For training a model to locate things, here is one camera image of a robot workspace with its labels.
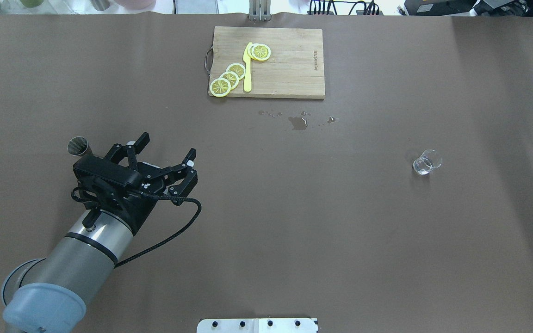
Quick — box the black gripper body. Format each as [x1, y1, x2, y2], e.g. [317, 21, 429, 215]
[81, 160, 167, 234]

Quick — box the steel double jigger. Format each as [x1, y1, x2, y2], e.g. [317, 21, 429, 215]
[66, 136, 93, 157]

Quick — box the clear glass measuring cup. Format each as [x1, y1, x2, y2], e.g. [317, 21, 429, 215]
[412, 149, 443, 175]

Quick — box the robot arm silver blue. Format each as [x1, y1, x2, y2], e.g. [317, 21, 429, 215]
[1, 132, 202, 333]

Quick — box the yellow plastic knife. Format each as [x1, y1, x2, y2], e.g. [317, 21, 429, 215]
[242, 42, 253, 93]

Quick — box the lemon slice near knife blade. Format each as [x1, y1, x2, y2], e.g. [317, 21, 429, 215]
[249, 43, 272, 62]

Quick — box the black power strip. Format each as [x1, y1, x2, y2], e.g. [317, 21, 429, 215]
[305, 0, 383, 16]

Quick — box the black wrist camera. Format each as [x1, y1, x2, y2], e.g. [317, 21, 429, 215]
[72, 154, 143, 203]

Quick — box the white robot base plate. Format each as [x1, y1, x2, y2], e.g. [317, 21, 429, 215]
[196, 318, 319, 333]

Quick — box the aluminium frame post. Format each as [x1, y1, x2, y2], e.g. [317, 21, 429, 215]
[248, 0, 272, 22]

